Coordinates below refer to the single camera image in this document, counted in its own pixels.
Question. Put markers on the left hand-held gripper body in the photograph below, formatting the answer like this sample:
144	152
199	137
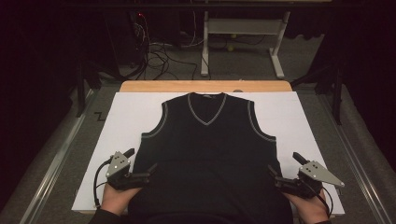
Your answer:
120	174

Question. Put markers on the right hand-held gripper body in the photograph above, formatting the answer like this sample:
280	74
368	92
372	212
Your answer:
311	177

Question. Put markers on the dark knit vest grey trim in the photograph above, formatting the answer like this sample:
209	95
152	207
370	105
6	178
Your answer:
208	149

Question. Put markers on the person's left hand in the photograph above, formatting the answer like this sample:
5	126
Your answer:
116	199

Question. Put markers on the person's right hand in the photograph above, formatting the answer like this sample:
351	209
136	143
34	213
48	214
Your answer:
308	208

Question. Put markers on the black stand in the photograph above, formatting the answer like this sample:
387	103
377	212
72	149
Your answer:
81	84
336	93

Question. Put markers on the wooden table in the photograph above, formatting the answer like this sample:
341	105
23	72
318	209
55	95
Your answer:
174	86

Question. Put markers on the black computer tower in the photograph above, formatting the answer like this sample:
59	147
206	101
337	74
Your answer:
140	34

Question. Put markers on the metal floor rail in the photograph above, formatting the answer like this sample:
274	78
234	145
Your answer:
56	165
358	161

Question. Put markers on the white metal stand frame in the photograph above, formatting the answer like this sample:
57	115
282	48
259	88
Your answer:
246	26

